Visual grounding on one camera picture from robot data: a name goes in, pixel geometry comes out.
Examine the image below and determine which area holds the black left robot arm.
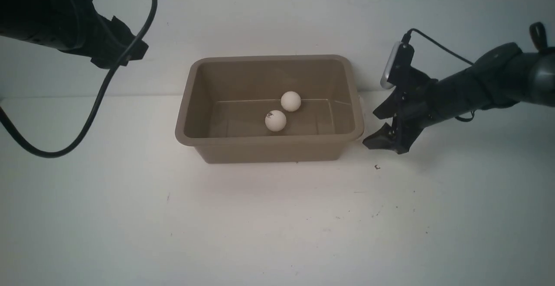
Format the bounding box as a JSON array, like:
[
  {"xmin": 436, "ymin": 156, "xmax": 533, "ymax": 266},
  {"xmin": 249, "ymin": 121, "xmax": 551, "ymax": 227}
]
[{"xmin": 0, "ymin": 0, "xmax": 136, "ymax": 69}]

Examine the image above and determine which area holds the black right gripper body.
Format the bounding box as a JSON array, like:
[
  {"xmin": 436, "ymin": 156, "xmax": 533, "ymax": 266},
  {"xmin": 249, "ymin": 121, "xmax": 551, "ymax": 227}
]
[{"xmin": 392, "ymin": 71, "xmax": 437, "ymax": 154}]

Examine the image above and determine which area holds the black camera cable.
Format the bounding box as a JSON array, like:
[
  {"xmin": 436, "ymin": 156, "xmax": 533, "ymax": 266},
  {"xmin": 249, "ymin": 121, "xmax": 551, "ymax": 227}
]
[
  {"xmin": 0, "ymin": 0, "xmax": 158, "ymax": 159},
  {"xmin": 401, "ymin": 28, "xmax": 475, "ymax": 65}
]

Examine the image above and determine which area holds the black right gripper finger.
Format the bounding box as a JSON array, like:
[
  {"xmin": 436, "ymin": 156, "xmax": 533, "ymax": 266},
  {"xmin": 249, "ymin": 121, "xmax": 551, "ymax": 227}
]
[
  {"xmin": 373, "ymin": 89, "xmax": 401, "ymax": 120},
  {"xmin": 362, "ymin": 123, "xmax": 396, "ymax": 151}
]

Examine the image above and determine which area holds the tan plastic bin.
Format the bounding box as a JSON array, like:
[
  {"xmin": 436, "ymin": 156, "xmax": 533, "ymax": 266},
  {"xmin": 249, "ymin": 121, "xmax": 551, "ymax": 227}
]
[{"xmin": 175, "ymin": 55, "xmax": 365, "ymax": 164}]

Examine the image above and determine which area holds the black right camera cable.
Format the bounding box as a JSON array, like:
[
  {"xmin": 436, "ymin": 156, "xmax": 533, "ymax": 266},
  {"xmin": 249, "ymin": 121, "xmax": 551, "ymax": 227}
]
[{"xmin": 401, "ymin": 28, "xmax": 475, "ymax": 65}]

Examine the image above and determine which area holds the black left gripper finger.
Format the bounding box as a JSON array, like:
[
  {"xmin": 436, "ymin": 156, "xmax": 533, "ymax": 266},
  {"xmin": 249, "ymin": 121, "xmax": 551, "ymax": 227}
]
[
  {"xmin": 111, "ymin": 16, "xmax": 149, "ymax": 63},
  {"xmin": 91, "ymin": 56, "xmax": 130, "ymax": 70}
]

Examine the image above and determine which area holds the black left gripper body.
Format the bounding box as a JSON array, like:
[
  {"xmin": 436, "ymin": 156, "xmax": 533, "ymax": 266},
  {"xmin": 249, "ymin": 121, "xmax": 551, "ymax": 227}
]
[{"xmin": 65, "ymin": 0, "xmax": 123, "ymax": 59}]

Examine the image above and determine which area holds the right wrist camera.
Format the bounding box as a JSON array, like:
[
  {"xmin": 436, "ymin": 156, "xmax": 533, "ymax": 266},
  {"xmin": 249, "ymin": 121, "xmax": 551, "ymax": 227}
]
[{"xmin": 380, "ymin": 41, "xmax": 415, "ymax": 89}]

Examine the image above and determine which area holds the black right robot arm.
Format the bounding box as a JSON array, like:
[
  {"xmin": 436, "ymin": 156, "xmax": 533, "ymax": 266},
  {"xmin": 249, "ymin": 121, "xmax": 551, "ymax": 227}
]
[{"xmin": 363, "ymin": 22, "xmax": 555, "ymax": 154}]

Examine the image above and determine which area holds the white ping-pong ball with logo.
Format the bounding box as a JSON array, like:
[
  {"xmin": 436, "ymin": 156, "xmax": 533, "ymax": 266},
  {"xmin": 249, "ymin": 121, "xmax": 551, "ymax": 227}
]
[{"xmin": 265, "ymin": 110, "xmax": 286, "ymax": 132}]

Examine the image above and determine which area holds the black left camera cable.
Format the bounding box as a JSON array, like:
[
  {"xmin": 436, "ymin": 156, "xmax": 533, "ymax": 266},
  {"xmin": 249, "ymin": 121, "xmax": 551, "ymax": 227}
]
[{"xmin": 0, "ymin": 0, "xmax": 158, "ymax": 159}]

